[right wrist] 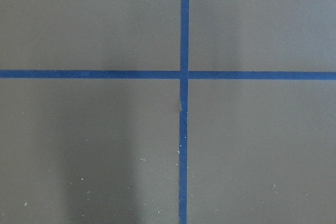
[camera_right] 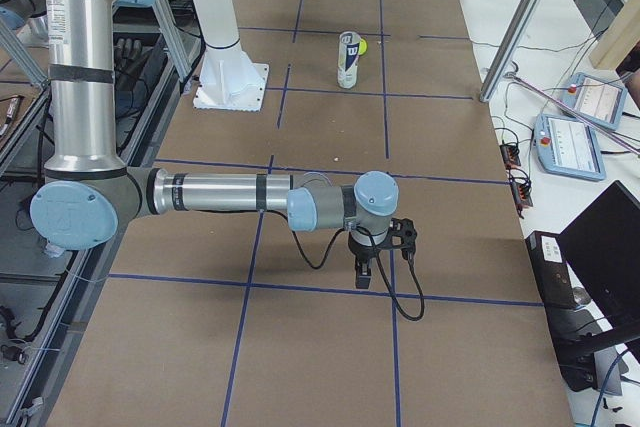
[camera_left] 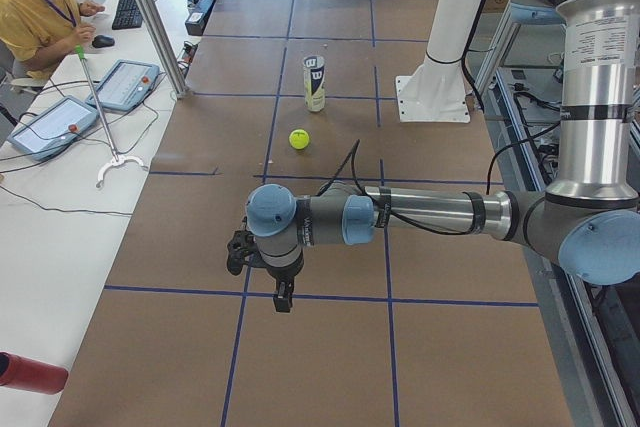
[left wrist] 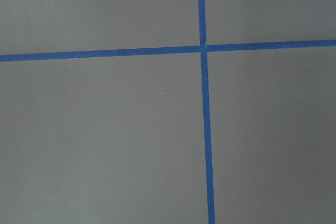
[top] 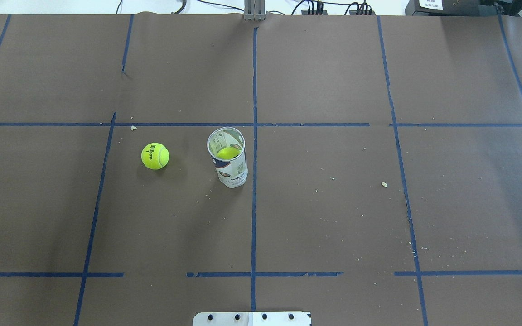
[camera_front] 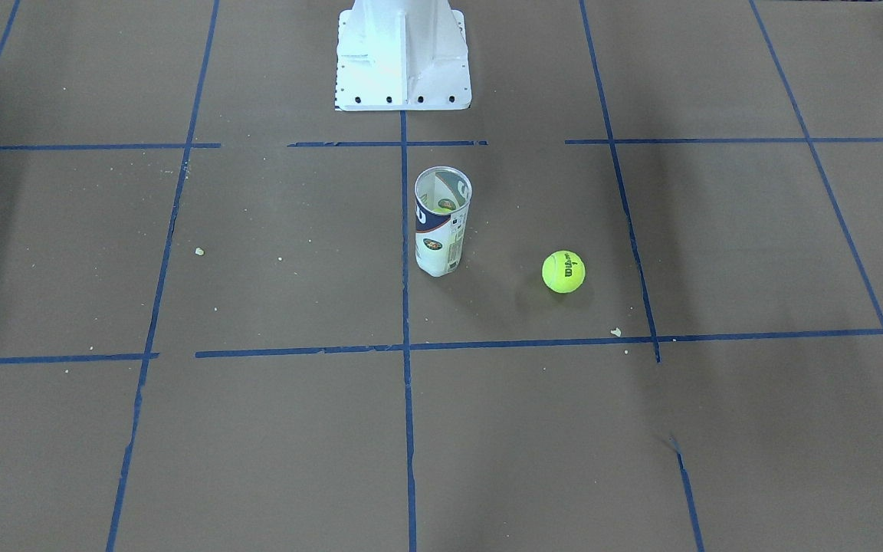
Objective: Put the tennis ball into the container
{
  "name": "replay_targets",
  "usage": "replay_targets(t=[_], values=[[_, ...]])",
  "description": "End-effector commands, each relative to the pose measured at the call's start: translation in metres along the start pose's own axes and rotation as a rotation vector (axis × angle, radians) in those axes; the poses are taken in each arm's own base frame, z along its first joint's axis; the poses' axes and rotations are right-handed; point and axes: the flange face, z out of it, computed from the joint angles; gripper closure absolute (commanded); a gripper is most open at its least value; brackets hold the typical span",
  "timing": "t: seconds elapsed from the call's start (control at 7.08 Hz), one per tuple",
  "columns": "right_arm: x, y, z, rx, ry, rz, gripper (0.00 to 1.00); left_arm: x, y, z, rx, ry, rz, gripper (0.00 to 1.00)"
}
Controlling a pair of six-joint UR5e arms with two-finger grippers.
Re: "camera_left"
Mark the aluminium frame post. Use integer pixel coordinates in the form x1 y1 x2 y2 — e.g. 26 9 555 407
136 0 188 99

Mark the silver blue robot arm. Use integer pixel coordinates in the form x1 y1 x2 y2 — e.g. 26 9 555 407
227 0 639 312

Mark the red cylinder bottle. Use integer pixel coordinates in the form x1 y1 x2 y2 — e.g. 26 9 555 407
1 352 69 395

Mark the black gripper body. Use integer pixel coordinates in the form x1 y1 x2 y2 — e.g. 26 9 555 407
267 257 304 297

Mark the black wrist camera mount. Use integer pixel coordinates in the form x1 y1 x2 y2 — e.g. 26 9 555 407
226 230 262 276

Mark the black keyboard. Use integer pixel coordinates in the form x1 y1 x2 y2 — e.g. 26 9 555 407
111 0 143 30

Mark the black computer mouse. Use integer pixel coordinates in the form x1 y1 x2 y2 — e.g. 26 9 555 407
92 35 115 49

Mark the teach pendant tablet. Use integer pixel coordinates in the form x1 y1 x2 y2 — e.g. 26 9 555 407
95 59 160 113
8 96 98 160

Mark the far teach pendant tablet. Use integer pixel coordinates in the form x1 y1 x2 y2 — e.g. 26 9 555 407
95 59 160 113

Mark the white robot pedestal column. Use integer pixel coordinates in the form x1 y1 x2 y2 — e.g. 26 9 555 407
396 0 482 123

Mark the yellow tennis ball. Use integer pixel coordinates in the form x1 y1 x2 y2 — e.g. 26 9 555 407
288 129 310 150

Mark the clear tennis ball can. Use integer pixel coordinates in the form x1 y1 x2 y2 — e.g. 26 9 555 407
302 55 326 113

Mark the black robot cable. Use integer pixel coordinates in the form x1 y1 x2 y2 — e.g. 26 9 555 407
317 138 551 237

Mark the near teach pendant tablet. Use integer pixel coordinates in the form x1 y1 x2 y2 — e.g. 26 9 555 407
8 96 98 160

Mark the person in yellow shirt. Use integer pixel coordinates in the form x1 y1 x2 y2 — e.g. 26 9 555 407
1 0 105 80

